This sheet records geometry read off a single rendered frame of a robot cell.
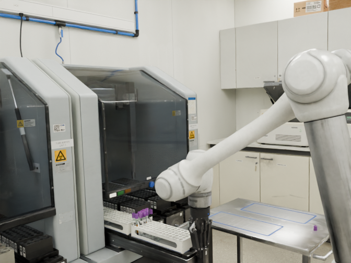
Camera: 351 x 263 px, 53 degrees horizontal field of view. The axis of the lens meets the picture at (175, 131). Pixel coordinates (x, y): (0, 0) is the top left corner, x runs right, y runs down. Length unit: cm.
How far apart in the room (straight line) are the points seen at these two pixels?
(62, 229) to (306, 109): 108
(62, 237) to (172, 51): 251
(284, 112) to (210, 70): 308
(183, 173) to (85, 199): 59
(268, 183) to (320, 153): 289
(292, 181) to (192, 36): 184
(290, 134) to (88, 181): 245
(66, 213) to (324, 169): 103
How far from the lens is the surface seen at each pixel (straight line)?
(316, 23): 390
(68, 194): 155
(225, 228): 167
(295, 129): 361
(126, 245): 164
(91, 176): 160
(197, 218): 135
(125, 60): 321
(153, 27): 351
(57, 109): 149
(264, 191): 387
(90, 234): 166
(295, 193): 373
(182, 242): 142
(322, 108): 92
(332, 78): 90
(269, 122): 116
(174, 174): 115
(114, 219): 169
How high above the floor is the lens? 141
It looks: 5 degrees down
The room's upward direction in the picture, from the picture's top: 2 degrees counter-clockwise
